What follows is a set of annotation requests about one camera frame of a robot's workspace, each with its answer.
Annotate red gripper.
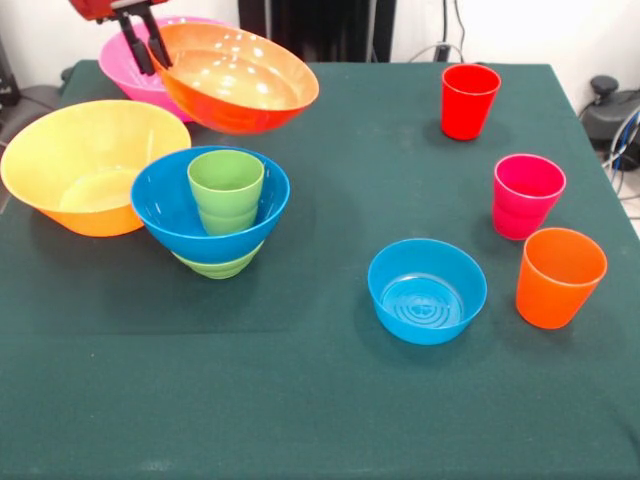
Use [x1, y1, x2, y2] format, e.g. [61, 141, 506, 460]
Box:
[69, 0, 174, 77]

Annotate green plastic cup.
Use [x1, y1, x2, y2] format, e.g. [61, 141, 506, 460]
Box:
[187, 149, 266, 236]

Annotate small ringed blue bowl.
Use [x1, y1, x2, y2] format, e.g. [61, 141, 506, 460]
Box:
[367, 238, 489, 346]

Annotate orange plastic cup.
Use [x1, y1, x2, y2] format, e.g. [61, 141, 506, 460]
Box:
[515, 227, 609, 330]

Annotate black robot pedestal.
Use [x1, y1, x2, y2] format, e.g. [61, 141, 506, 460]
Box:
[238, 0, 396, 63]

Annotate tangle of cables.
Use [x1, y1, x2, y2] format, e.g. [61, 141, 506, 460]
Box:
[602, 112, 640, 201]

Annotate large smooth blue bowl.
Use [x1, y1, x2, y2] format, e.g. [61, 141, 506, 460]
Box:
[130, 145, 291, 264]

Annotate black wall power cable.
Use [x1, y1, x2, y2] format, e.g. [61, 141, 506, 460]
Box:
[407, 0, 469, 64]

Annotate magenta plastic cup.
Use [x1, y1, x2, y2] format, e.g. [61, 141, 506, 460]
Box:
[491, 153, 568, 242]

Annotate orange-red plastic bowl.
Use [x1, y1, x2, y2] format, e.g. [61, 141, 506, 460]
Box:
[148, 22, 321, 136]

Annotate dark green tablecloth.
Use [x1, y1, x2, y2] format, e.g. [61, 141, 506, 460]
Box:
[0, 59, 640, 480]

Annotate small green plastic bowl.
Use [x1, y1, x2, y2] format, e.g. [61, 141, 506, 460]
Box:
[170, 239, 266, 280]

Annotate large yellow-orange plastic bowl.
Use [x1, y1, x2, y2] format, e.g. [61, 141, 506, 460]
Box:
[0, 99, 193, 238]

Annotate red plastic cup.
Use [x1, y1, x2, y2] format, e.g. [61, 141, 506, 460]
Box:
[440, 62, 503, 142]

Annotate large pink plastic bowl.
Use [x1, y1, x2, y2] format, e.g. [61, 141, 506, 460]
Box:
[98, 15, 236, 124]

